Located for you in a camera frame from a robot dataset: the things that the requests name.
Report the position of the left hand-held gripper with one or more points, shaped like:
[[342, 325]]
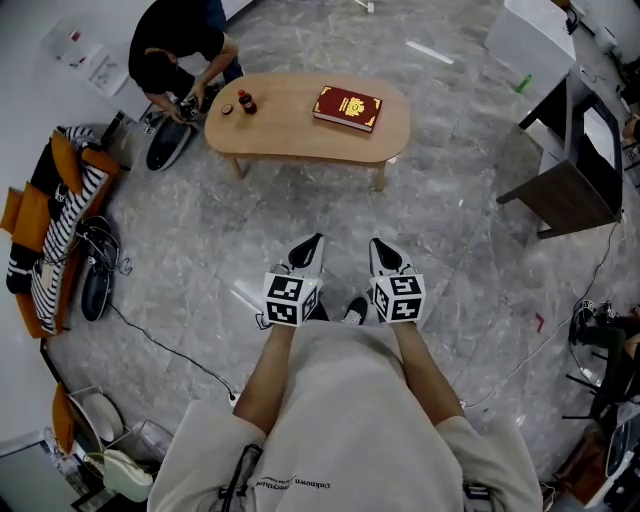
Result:
[[292, 300]]

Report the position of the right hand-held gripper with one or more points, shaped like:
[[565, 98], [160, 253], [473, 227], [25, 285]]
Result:
[[400, 297]]

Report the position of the person's right forearm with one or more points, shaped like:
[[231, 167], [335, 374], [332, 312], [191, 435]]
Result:
[[430, 375]]

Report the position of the person's left forearm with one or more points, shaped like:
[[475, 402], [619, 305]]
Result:
[[265, 375]]

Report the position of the wooden coffee table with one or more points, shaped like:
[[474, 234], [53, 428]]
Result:
[[290, 125]]

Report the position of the person's black shoe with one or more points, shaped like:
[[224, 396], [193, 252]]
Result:
[[355, 311]]

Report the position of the red hardcover book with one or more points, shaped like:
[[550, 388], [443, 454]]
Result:
[[348, 107]]

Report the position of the dark red drink bottle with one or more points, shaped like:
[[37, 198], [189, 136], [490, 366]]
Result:
[[247, 102]]

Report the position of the small round brown lid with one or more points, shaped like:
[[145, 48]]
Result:
[[227, 109]]

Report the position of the person's beige shirt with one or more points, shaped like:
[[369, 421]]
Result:
[[350, 425]]

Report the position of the black oval shell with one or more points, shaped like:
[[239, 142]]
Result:
[[96, 292], [167, 145]]

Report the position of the dark wooden desk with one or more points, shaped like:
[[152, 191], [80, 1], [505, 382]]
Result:
[[570, 192]]

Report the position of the white flat strip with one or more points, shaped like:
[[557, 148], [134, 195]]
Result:
[[429, 52]]

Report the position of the green bottle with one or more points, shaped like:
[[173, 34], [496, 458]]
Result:
[[523, 84]]

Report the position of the black stand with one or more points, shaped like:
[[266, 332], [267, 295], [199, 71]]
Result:
[[600, 350]]

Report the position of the black white striped cloth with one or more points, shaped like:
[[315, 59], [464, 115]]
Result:
[[60, 225]]

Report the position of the white cabinet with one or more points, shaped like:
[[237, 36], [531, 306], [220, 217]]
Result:
[[532, 42]]

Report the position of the orange sofa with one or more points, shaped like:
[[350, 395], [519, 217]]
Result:
[[27, 215]]

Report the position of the white bag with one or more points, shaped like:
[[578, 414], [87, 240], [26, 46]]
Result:
[[125, 475]]

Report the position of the white papers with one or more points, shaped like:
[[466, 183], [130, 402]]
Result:
[[95, 60]]

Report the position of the orange cushion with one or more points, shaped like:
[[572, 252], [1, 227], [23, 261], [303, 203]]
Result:
[[62, 420]]

